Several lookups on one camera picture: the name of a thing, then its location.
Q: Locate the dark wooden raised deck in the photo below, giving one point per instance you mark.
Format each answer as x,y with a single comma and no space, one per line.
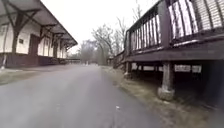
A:
173,36

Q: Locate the grey asphalt road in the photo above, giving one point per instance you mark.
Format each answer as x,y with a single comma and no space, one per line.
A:
71,100

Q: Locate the row of bare trees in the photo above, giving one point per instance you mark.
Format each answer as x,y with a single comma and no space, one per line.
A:
103,43

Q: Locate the leaf-strewn dirt verge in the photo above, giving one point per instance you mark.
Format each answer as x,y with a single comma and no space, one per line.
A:
156,103

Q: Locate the white building with brown canopy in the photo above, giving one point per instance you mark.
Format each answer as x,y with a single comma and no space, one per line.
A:
30,40

